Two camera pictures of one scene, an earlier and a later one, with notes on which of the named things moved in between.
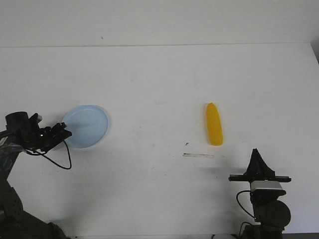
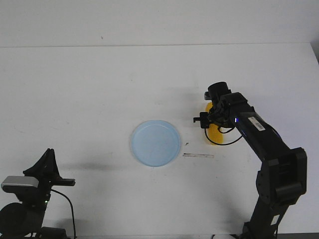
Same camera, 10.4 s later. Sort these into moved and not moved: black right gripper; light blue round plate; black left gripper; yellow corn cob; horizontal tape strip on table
Moved: light blue round plate; black right gripper; black left gripper
Not moved: horizontal tape strip on table; yellow corn cob
